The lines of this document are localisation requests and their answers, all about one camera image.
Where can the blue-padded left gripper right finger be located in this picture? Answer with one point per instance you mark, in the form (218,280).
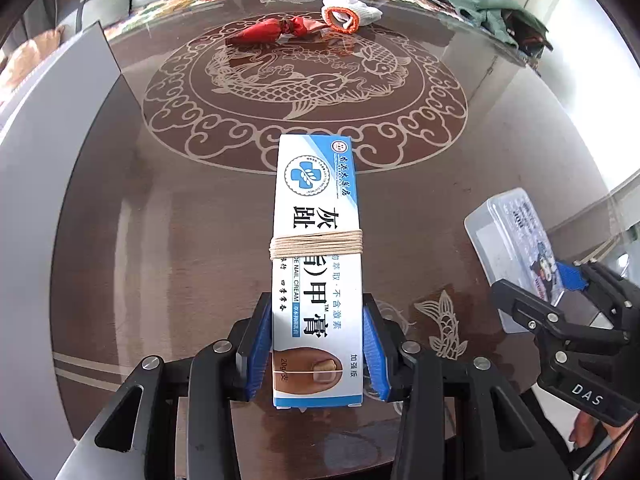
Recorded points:
(389,375)

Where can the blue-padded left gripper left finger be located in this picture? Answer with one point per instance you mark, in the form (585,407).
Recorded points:
(252,342)

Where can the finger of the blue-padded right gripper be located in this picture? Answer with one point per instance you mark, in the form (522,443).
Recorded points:
(615,297)
(540,318)

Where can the blue white ointment box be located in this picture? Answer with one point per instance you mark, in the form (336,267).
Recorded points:
(316,248)

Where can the red foil packet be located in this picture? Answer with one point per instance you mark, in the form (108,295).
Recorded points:
(271,30)

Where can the white glove orange cuff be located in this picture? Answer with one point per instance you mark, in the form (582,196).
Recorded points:
(348,16)

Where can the white cardboard box tray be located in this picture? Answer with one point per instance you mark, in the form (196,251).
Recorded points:
(43,127)

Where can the green cloth on sofa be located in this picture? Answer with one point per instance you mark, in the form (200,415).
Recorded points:
(508,22)

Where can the pink blanket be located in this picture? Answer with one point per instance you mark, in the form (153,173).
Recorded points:
(26,58)

